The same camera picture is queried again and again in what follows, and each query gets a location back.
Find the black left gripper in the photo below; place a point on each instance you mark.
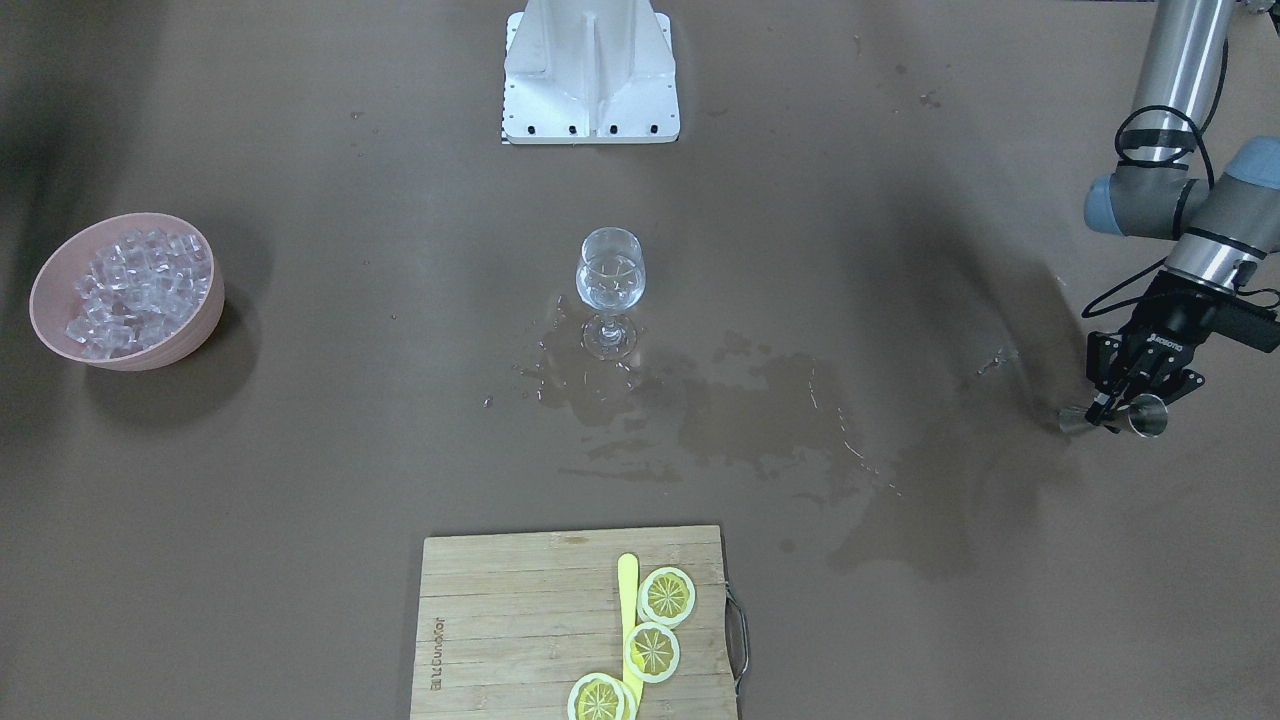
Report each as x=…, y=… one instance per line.
x=1176, y=321

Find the steel double jigger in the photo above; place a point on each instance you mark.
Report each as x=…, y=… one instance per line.
x=1146, y=416

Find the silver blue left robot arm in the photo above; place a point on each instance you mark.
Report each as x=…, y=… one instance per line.
x=1223, y=225

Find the clear wine glass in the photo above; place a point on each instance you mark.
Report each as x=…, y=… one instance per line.
x=610, y=278

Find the pile of ice cubes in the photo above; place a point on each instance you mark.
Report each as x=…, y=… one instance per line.
x=138, y=291

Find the yellow plastic knife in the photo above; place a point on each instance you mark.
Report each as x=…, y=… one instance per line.
x=627, y=569

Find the lemon slice middle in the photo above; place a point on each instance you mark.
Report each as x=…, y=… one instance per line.
x=651, y=652

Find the wooden cutting board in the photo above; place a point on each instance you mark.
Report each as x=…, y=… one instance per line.
x=509, y=622

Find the pink bowl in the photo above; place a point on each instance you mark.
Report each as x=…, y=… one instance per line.
x=54, y=301

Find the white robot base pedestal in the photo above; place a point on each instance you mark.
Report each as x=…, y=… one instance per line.
x=589, y=73

